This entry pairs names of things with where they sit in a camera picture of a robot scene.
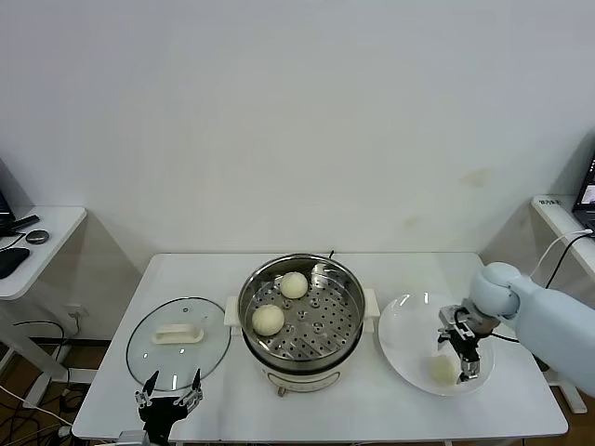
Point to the dark grey monitor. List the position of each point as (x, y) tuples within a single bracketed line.
[(5, 209)]

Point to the open dark laptop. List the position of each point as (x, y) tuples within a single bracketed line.
[(586, 195)]

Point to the white side desk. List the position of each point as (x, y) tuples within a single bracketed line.
[(56, 232), (553, 218)]

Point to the cream electric cooker base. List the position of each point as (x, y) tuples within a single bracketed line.
[(297, 378)]

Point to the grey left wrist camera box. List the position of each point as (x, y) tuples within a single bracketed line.
[(134, 437)]

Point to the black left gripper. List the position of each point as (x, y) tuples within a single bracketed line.
[(160, 411)]

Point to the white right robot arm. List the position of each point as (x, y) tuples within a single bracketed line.
[(548, 316)]

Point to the white wall socket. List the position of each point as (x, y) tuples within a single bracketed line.
[(76, 308)]

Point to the white round plate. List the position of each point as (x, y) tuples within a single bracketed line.
[(404, 334)]

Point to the white steamed baozi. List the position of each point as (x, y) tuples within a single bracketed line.
[(294, 285), (268, 320), (441, 371)]

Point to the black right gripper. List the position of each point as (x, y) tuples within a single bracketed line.
[(464, 346)]

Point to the white table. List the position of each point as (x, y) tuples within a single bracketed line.
[(372, 418)]

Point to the perforated steel steamer basket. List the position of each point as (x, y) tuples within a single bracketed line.
[(325, 339)]

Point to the white power strip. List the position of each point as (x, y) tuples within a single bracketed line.
[(63, 430)]

